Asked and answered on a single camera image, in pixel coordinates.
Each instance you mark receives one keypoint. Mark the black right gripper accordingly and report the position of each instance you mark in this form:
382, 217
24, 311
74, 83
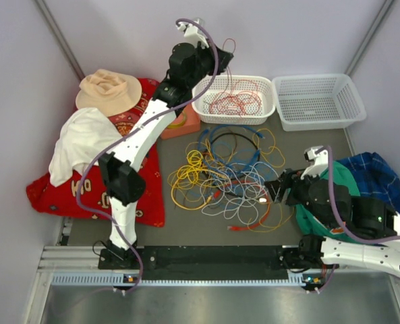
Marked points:
289, 179

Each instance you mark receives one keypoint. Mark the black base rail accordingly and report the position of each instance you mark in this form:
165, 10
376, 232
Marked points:
221, 262

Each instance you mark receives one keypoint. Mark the beige bucket hat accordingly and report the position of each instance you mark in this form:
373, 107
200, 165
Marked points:
110, 92

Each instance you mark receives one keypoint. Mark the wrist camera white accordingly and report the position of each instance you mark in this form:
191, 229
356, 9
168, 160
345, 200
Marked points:
317, 157
193, 35

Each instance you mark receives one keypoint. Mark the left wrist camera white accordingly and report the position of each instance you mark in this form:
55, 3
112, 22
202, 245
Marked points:
193, 35

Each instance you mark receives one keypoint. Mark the orange square box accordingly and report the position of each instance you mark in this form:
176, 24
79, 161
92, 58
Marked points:
186, 123

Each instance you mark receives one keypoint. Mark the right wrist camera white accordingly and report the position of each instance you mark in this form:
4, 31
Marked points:
317, 157

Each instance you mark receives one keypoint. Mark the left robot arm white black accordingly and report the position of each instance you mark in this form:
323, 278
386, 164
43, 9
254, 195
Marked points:
120, 167

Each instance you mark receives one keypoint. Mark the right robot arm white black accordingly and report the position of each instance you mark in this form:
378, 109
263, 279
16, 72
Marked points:
375, 225

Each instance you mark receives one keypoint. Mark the green shirt orange logo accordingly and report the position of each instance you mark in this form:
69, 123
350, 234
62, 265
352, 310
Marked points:
309, 224

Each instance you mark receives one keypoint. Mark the blue plaid cloth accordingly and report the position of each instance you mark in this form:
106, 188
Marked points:
374, 177

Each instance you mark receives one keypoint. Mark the white rectangular mesh basket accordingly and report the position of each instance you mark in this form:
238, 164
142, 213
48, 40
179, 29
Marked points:
317, 102

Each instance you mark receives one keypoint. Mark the white oval perforated basket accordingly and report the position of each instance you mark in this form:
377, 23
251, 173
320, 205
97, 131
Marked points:
234, 100

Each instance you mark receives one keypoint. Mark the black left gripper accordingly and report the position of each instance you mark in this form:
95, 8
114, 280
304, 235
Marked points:
223, 59

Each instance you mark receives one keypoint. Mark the white t-shirt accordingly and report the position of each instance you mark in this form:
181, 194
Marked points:
82, 137

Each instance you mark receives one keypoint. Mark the red patterned cloth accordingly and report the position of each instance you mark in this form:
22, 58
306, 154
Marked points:
61, 200

